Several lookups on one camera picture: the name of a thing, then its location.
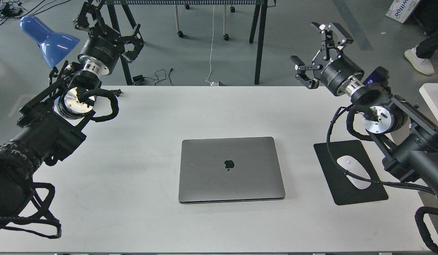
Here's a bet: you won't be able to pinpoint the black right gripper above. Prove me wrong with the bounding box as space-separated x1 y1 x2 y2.
290 22 364 96

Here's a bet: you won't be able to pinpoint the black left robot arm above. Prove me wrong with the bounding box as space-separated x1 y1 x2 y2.
0 0 144 239

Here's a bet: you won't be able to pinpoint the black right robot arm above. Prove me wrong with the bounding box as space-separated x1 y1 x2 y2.
291 22 438 198

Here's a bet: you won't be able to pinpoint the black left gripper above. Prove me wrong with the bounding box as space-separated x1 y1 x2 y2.
73 1 144 75

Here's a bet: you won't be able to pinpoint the black power adapter with cable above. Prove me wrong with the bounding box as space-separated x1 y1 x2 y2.
132 68 174 86

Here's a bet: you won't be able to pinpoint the black trouser leg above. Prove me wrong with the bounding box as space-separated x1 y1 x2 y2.
416 29 438 59

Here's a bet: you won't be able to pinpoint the black cables on floor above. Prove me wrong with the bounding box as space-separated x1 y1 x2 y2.
0 0 70 32

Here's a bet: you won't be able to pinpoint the grey laptop notebook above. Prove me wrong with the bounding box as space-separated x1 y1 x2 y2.
178 137 285 204

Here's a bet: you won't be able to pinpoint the blue desk lamp shade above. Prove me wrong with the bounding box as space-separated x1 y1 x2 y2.
19 16 80 68

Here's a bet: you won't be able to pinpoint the white computer mouse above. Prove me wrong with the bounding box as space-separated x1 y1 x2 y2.
337 155 371 190

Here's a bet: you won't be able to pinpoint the white sneaker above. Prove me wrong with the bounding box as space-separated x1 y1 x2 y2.
404 46 434 75

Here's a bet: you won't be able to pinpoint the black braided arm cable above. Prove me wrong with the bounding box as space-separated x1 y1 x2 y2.
327 106 438 254
0 182 62 240

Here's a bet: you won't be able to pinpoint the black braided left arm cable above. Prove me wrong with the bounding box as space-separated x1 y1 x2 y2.
0 182 62 240

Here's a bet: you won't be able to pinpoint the white cardboard box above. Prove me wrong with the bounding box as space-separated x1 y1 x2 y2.
386 0 421 24

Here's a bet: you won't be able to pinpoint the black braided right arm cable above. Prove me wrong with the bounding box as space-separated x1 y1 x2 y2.
327 106 438 254

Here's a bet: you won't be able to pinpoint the white hanging cable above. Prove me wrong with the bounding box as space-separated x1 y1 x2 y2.
205 5 219 86

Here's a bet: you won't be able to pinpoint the black frame rolling table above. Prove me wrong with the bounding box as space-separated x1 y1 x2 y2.
98 0 277 86

